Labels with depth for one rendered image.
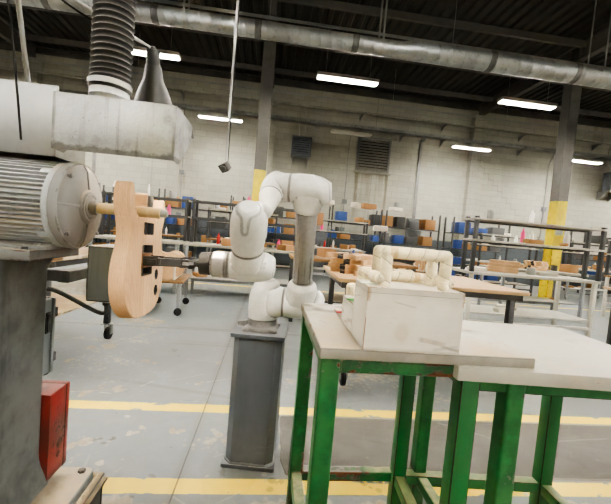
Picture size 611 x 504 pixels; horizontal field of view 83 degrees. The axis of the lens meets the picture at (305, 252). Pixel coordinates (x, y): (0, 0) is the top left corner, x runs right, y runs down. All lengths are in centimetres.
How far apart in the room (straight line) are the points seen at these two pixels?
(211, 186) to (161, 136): 1136
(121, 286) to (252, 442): 122
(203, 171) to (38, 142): 1133
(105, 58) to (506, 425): 149
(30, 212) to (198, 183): 1136
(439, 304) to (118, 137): 95
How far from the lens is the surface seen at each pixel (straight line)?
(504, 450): 129
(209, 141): 1263
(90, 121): 108
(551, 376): 122
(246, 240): 104
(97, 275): 143
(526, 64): 726
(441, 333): 103
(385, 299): 95
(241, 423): 199
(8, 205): 120
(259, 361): 184
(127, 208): 110
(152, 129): 102
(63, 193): 114
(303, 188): 155
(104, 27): 118
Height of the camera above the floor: 123
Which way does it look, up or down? 3 degrees down
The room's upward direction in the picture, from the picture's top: 5 degrees clockwise
